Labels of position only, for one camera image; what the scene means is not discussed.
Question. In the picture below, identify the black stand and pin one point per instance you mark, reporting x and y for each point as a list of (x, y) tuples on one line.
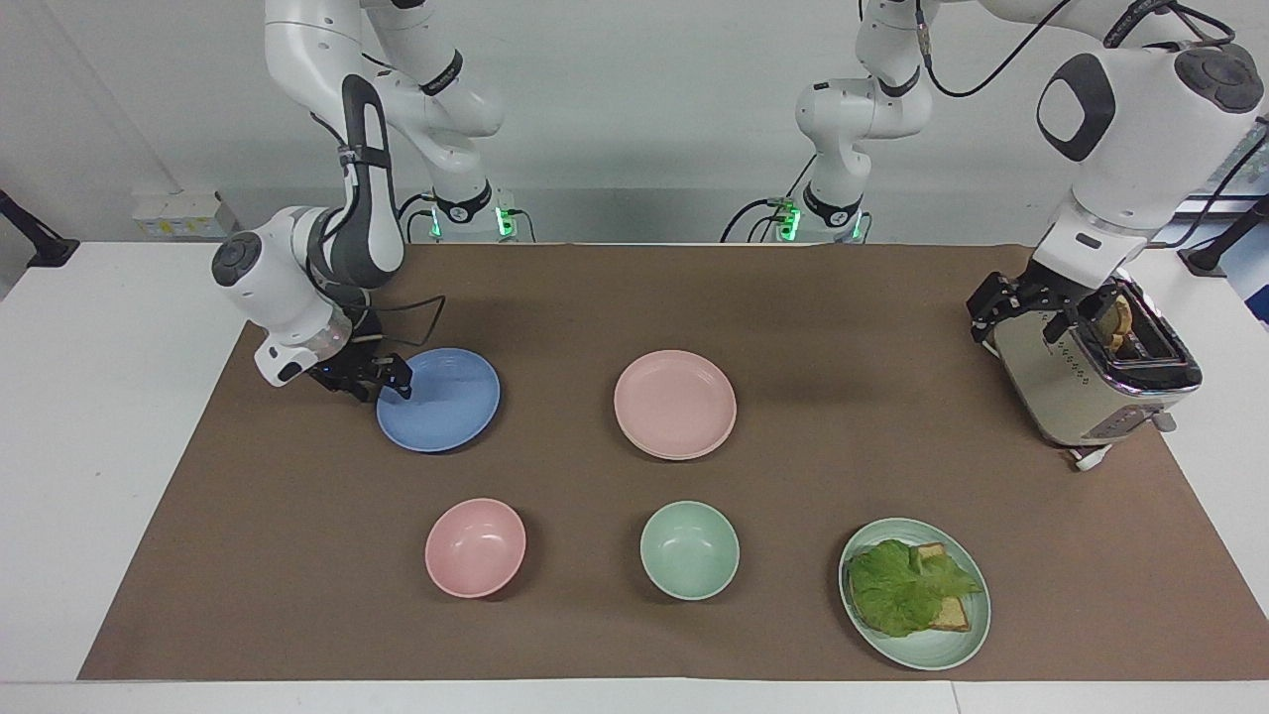
[(40, 243), (1219, 248)]

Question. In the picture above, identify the bread slice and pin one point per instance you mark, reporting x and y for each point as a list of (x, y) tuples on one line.
[(1118, 322)]

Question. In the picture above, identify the pink bowl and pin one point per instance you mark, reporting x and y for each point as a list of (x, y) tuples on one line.
[(476, 550)]

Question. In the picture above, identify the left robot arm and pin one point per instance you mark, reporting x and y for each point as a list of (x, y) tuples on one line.
[(1130, 149)]

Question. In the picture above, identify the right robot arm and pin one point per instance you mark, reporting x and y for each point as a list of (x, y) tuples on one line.
[(288, 268)]

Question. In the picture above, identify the green lettuce leaf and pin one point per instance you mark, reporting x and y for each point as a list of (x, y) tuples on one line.
[(897, 590)]

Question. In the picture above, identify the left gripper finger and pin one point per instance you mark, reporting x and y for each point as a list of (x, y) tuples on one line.
[(996, 302), (1061, 322)]

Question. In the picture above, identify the silver toaster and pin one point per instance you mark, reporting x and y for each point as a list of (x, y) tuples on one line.
[(1081, 392)]

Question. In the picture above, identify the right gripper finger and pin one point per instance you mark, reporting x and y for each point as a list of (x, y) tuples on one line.
[(382, 389), (395, 369)]

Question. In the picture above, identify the toast slice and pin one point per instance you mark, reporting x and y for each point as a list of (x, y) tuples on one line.
[(954, 615)]

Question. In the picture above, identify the blue plate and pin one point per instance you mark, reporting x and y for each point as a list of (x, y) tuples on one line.
[(446, 402)]

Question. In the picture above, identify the pink plate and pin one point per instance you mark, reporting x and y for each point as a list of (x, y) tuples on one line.
[(674, 402)]

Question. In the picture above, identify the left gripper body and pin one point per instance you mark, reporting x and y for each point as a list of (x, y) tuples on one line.
[(1066, 288)]

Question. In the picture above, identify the green bowl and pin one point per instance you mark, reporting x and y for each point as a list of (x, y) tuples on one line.
[(689, 550)]

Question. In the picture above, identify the beige plate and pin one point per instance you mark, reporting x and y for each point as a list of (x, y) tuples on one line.
[(684, 457)]

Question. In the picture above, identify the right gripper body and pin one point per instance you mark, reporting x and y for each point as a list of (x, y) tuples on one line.
[(347, 372)]

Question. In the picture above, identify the green plate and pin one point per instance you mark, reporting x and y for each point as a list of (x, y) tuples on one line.
[(927, 650)]

